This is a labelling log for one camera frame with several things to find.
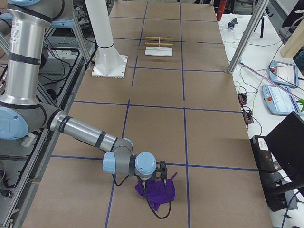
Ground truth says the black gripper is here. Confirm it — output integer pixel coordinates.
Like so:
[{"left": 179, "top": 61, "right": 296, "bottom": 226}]
[{"left": 136, "top": 175, "right": 157, "bottom": 188}]

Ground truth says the purple microfibre towel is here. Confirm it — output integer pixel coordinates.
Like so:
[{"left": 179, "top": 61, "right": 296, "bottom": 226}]
[{"left": 146, "top": 172, "right": 178, "bottom": 211}]

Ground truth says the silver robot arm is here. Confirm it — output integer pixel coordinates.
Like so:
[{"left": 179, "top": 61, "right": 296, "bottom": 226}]
[{"left": 0, "top": 0, "right": 157, "bottom": 181}]

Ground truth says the white towel rack base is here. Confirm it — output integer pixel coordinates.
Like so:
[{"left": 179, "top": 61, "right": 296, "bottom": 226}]
[{"left": 145, "top": 47, "right": 172, "bottom": 57}]

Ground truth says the front wooden rack rod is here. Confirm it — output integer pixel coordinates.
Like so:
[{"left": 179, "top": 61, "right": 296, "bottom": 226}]
[{"left": 144, "top": 42, "right": 173, "bottom": 47}]

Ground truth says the black monitor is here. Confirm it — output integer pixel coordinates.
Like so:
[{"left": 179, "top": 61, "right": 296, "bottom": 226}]
[{"left": 265, "top": 112, "right": 304, "bottom": 196}]

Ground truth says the near teach pendant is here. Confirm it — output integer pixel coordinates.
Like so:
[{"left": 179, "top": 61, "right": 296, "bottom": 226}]
[{"left": 262, "top": 85, "right": 302, "bottom": 116}]

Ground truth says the teach pendant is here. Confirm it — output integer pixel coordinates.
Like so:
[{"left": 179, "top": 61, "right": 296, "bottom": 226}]
[
  {"left": 262, "top": 85, "right": 302, "bottom": 116},
  {"left": 268, "top": 60, "right": 299, "bottom": 88}
]

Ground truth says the far teach pendant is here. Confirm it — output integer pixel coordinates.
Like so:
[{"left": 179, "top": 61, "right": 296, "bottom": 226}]
[{"left": 268, "top": 60, "right": 299, "bottom": 88}]

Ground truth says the folded dark blue umbrella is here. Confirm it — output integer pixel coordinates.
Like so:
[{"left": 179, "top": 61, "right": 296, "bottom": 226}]
[{"left": 228, "top": 18, "right": 238, "bottom": 30}]

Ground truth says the red cylinder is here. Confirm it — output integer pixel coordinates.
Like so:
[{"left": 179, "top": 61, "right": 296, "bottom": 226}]
[{"left": 216, "top": 0, "right": 227, "bottom": 21}]

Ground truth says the wooden beam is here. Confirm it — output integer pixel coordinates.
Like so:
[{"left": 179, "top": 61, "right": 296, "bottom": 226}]
[{"left": 280, "top": 20, "right": 304, "bottom": 58}]

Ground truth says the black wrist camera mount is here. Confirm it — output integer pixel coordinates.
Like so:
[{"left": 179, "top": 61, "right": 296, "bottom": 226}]
[{"left": 155, "top": 161, "right": 168, "bottom": 180}]

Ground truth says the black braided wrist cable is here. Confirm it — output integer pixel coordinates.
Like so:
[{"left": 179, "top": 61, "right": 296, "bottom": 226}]
[{"left": 113, "top": 173, "right": 172, "bottom": 219}]

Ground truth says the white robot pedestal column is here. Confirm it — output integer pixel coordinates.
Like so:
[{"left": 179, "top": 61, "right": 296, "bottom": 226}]
[{"left": 85, "top": 0, "right": 128, "bottom": 78}]

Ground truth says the aluminium frame post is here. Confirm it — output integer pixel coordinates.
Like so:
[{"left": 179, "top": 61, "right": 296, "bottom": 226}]
[{"left": 228, "top": 0, "right": 269, "bottom": 74}]

